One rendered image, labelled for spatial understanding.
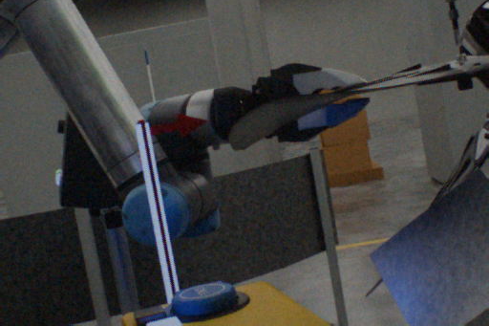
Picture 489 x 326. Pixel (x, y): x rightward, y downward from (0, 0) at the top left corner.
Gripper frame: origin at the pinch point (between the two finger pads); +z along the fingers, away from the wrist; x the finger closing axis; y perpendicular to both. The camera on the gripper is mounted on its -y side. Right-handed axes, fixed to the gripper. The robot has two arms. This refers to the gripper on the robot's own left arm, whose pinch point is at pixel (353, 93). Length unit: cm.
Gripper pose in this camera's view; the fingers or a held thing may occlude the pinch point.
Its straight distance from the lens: 81.0
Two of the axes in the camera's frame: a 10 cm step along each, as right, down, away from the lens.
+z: 7.8, -1.0, -6.2
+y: 6.2, -0.4, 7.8
